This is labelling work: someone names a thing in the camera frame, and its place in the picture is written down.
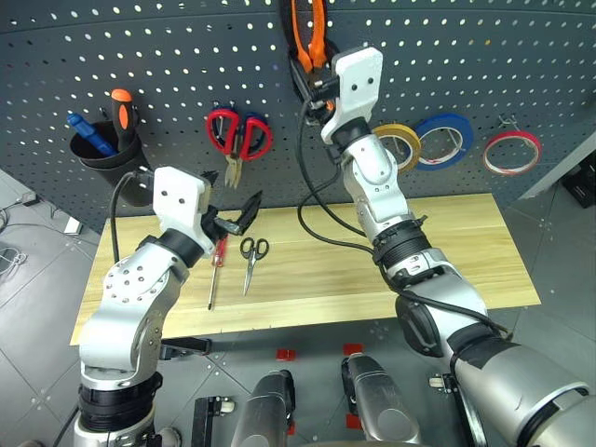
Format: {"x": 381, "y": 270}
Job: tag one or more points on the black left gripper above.
{"x": 222, "y": 225}

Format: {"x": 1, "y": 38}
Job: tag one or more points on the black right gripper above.
{"x": 323, "y": 90}

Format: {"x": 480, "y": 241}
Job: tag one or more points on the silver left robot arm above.
{"x": 135, "y": 298}

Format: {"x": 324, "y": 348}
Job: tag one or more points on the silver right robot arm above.
{"x": 419, "y": 261}

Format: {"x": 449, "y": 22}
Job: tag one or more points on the yellow tape roll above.
{"x": 405, "y": 139}

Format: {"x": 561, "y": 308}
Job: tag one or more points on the dark grey pegboard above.
{"x": 186, "y": 60}

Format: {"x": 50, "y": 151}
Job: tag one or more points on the blue tape roll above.
{"x": 461, "y": 135}

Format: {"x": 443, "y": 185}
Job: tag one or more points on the metal pegboard hook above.
{"x": 507, "y": 122}

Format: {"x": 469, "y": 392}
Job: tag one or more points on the red tape roll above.
{"x": 512, "y": 170}

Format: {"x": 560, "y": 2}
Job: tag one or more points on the black cup holder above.
{"x": 116, "y": 172}

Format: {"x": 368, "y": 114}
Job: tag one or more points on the orange black screwdriver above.
{"x": 122, "y": 118}

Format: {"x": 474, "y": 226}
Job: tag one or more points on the black table clamp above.
{"x": 186, "y": 347}

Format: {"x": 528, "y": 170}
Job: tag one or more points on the white power adapter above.
{"x": 73, "y": 227}

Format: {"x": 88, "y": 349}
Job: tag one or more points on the small grey device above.
{"x": 28, "y": 199}

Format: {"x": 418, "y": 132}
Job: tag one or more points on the small white caster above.
{"x": 440, "y": 383}

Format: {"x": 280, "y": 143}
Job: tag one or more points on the black plastic crate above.
{"x": 582, "y": 184}

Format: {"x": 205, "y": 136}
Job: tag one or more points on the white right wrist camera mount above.
{"x": 356, "y": 88}

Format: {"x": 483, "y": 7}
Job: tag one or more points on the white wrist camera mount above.
{"x": 179, "y": 198}
{"x": 356, "y": 88}

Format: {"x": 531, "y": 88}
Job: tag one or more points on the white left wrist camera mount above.
{"x": 179, "y": 198}

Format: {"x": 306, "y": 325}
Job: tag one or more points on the black caster bracket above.
{"x": 207, "y": 419}

